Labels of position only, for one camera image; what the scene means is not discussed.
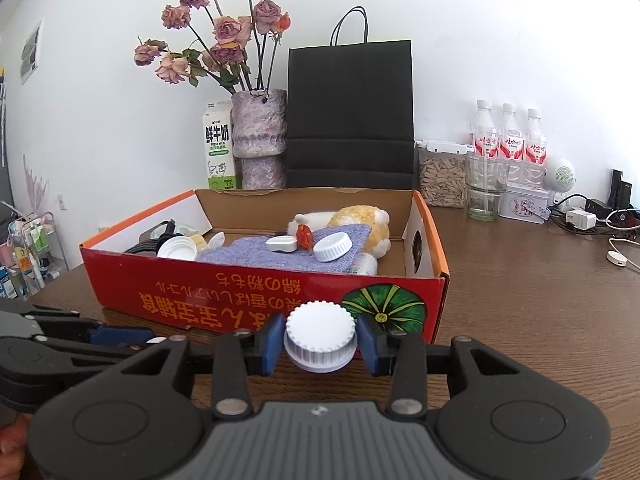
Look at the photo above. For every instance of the purple blue cloth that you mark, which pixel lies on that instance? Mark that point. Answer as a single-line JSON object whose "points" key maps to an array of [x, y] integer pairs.
{"points": [[253, 252]]}

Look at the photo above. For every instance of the white power adapter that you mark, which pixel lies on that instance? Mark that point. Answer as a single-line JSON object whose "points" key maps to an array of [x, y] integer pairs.
{"points": [[581, 220]]}

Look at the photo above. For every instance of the clear container of seeds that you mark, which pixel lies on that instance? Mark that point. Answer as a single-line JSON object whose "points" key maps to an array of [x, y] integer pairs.
{"points": [[442, 172]]}

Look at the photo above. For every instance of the black paper bag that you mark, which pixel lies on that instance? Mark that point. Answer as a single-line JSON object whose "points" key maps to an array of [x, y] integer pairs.
{"points": [[350, 116]]}

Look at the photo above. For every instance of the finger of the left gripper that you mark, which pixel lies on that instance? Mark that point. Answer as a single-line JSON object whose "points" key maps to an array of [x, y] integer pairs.
{"points": [[106, 335]]}

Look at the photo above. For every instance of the white green milk carton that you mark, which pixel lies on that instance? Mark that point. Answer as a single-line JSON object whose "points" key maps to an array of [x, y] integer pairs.
{"points": [[222, 172]]}

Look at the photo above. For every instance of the white ribbed bottle cap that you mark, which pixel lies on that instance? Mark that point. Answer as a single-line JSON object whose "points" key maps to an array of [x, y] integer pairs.
{"points": [[332, 247]]}

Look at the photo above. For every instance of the middle water bottle red label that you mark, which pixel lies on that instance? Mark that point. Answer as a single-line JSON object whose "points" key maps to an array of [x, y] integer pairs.
{"points": [[512, 142]]}

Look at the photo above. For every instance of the yellow sponge block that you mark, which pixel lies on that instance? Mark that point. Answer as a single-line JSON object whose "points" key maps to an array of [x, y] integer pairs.
{"points": [[199, 242]]}

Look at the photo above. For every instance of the small white plastic cap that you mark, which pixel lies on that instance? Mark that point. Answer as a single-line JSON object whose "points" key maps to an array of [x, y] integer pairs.
{"points": [[281, 243]]}

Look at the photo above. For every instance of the yellow white plush sheep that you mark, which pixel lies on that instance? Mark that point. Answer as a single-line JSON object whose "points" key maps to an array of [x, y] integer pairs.
{"points": [[377, 219]]}

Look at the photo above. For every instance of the left water bottle red label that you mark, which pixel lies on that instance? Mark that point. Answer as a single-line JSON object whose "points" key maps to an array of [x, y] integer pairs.
{"points": [[485, 134]]}

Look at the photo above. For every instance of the red orange cardboard box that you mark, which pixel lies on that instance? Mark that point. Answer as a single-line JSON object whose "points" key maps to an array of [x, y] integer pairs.
{"points": [[407, 293]]}

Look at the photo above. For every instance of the dried pink roses bouquet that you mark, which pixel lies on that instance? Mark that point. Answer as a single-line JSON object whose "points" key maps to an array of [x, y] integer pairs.
{"points": [[238, 52]]}

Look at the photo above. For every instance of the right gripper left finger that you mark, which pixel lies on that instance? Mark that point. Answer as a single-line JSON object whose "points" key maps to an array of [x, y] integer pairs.
{"points": [[271, 342]]}

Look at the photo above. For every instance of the clear drinking glass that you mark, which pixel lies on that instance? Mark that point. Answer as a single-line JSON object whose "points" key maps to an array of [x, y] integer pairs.
{"points": [[485, 185]]}

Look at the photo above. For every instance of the purple ceramic vase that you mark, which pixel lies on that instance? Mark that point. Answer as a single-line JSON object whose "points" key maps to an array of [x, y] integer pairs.
{"points": [[259, 137]]}

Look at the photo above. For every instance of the white tin box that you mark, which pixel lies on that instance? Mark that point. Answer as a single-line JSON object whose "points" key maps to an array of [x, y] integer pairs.
{"points": [[524, 203]]}

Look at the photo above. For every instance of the water bottle red label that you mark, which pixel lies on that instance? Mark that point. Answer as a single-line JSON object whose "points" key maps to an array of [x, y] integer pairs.
{"points": [[485, 134], [536, 141], [512, 142]]}

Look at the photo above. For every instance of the orange red string charm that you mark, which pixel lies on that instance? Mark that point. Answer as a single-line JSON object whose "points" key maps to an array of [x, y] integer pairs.
{"points": [[303, 234]]}

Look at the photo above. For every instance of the white packet in box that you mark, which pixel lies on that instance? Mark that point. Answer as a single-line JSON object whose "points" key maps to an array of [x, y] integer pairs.
{"points": [[364, 264]]}

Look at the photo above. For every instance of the white round speaker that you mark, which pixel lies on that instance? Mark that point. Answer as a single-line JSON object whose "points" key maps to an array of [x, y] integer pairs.
{"points": [[559, 178]]}

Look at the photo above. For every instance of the person's left hand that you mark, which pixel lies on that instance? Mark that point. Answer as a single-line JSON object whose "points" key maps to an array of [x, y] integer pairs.
{"points": [[13, 441]]}

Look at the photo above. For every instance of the mint green pouch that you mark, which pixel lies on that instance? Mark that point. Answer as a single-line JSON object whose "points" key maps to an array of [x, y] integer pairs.
{"points": [[184, 230]]}

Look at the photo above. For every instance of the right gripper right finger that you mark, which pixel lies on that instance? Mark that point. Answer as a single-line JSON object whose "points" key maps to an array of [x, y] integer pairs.
{"points": [[372, 345]]}

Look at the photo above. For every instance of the large white ribbed jar lid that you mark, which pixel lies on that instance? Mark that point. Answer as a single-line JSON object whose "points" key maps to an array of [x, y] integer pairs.
{"points": [[320, 337]]}

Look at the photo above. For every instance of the right water bottle red label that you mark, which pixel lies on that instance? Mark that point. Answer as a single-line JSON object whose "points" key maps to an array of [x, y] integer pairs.
{"points": [[536, 141]]}

